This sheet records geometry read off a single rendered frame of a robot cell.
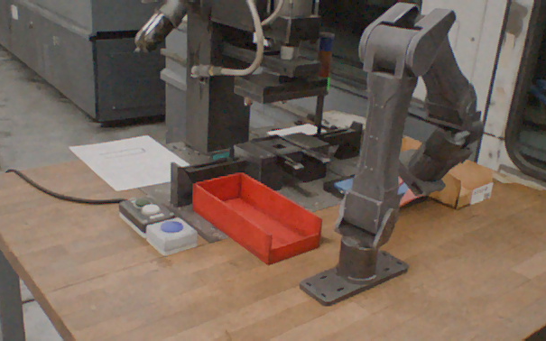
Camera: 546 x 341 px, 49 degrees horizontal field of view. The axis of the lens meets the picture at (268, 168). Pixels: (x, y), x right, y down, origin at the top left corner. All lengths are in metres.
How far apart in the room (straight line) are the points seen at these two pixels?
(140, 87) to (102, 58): 0.35
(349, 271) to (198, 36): 0.73
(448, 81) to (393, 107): 0.17
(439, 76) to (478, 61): 0.72
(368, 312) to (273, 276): 0.17
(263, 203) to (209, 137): 0.35
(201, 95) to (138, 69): 2.98
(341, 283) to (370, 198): 0.15
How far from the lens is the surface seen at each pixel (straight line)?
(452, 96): 1.07
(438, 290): 1.05
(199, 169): 1.22
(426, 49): 0.90
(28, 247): 1.12
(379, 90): 0.91
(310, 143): 1.37
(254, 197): 1.23
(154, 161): 1.47
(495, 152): 1.67
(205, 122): 1.49
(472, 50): 1.75
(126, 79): 4.44
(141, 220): 1.12
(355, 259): 0.98
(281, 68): 1.26
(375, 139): 0.92
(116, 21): 4.35
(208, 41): 1.44
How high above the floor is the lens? 1.44
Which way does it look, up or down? 22 degrees down
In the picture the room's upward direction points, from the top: 4 degrees clockwise
